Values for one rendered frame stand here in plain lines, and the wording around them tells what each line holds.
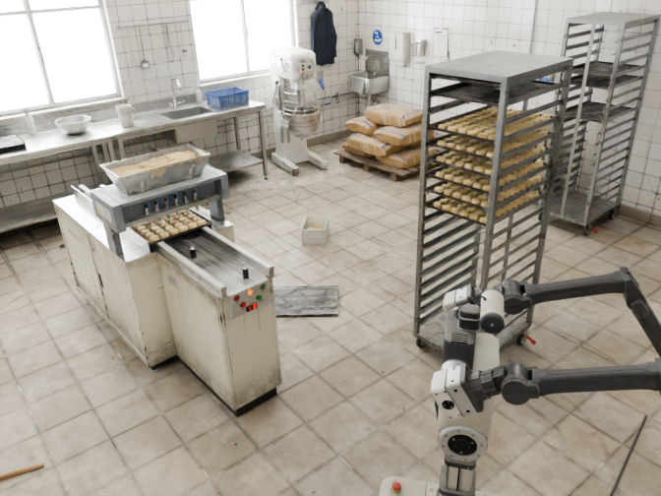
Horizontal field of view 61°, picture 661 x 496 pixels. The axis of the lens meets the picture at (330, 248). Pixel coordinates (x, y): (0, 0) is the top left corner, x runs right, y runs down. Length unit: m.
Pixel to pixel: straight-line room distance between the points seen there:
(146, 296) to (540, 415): 2.37
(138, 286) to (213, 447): 1.01
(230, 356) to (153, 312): 0.70
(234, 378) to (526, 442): 1.61
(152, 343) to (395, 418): 1.54
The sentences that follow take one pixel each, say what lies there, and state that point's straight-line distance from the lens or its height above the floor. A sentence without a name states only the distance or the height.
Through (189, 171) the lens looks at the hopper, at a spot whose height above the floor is 1.23.
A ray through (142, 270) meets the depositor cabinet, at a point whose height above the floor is 0.76.
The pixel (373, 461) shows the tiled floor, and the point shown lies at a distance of 3.15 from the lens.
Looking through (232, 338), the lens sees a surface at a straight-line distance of 3.06.
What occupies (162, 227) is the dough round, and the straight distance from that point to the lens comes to 3.56.
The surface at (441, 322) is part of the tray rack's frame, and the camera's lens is 3.86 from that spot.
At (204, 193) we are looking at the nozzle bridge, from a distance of 3.58.
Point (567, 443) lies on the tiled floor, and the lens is 3.42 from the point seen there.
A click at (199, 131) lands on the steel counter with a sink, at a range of 6.34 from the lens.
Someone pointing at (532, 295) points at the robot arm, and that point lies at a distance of 2.04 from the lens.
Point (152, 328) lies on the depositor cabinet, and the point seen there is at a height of 0.35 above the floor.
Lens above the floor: 2.34
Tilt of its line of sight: 27 degrees down
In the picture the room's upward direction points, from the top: 2 degrees counter-clockwise
